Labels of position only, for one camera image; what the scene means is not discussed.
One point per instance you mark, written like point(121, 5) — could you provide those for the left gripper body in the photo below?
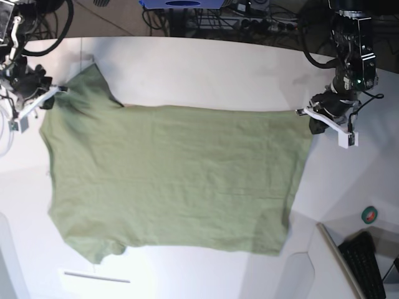
point(335, 102)

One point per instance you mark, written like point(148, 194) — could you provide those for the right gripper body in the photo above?
point(24, 83)

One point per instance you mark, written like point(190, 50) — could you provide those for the olive green t-shirt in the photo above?
point(134, 176)

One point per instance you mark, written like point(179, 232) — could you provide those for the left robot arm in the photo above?
point(351, 32)

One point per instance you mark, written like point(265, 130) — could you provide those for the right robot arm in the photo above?
point(21, 21)

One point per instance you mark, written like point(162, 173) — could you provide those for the green tape roll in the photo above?
point(369, 215)

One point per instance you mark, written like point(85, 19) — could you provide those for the white power strip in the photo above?
point(269, 24)

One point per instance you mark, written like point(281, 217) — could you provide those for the black keyboard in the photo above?
point(359, 255)

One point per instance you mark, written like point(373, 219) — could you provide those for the grey monitor edge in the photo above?
point(349, 276)

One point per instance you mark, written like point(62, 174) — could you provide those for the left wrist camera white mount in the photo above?
point(347, 136)

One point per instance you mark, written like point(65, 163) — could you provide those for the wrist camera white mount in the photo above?
point(347, 136)
point(18, 121)

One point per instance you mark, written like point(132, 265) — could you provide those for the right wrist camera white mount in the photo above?
point(18, 121)

